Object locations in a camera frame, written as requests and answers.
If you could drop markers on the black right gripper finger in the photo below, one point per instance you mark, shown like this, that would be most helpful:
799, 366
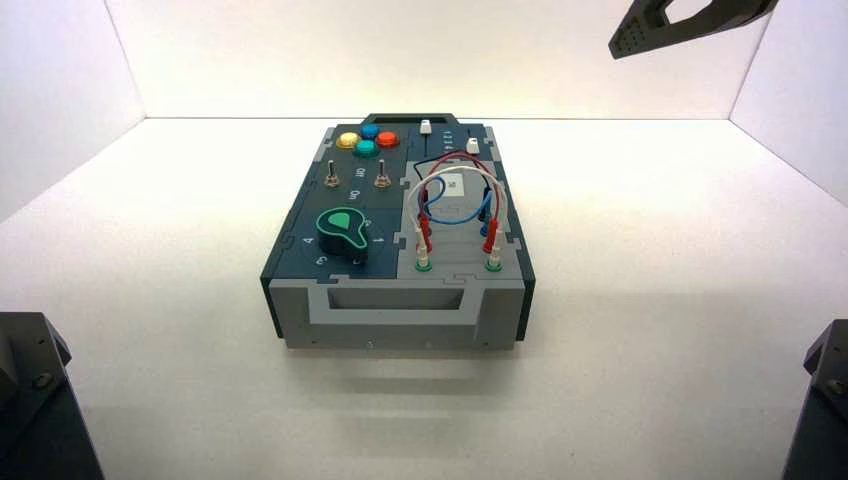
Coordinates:
636, 33

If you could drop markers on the black knob with green top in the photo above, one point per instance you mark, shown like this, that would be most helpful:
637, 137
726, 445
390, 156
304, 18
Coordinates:
339, 232

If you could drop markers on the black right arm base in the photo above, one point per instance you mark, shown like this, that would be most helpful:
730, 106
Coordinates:
821, 411

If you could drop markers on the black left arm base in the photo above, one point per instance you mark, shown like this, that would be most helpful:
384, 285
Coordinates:
33, 411

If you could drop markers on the white slider cap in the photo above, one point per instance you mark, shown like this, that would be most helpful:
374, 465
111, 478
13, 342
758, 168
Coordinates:
426, 127
473, 146

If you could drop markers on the white paper label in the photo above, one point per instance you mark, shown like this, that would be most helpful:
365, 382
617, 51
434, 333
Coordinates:
453, 187

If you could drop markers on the green banana socket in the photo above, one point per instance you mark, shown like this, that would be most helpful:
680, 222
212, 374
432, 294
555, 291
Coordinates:
423, 267
493, 267

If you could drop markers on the blue push button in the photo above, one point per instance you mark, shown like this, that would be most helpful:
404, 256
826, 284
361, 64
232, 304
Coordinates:
370, 130

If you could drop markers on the teal green push button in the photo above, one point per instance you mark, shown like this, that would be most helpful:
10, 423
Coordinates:
366, 149

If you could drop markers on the yellow push button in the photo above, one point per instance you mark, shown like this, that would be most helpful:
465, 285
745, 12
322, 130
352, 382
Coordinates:
348, 140

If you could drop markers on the grey and teal task board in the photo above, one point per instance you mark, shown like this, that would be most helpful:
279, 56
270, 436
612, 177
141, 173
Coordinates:
391, 311

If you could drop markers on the metal toggle switch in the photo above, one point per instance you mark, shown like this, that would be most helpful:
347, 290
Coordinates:
382, 177
331, 177

